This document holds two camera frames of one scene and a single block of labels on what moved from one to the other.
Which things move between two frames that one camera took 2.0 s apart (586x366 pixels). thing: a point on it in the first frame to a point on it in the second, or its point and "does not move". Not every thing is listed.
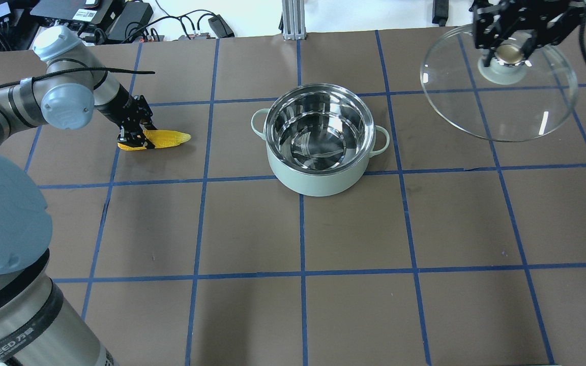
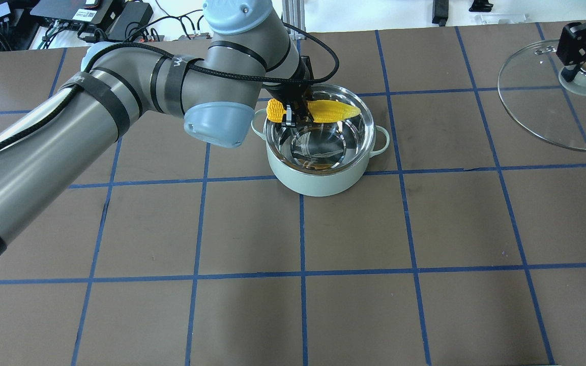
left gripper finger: (146, 124) to (305, 115)
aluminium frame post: (293, 20) does not move
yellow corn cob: (159, 139) to (323, 111)
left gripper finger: (133, 139) to (288, 117)
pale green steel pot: (319, 138) does not move
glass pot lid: (534, 104) to (580, 114)
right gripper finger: (487, 32) to (575, 40)
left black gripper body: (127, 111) to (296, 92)
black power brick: (129, 19) does not move
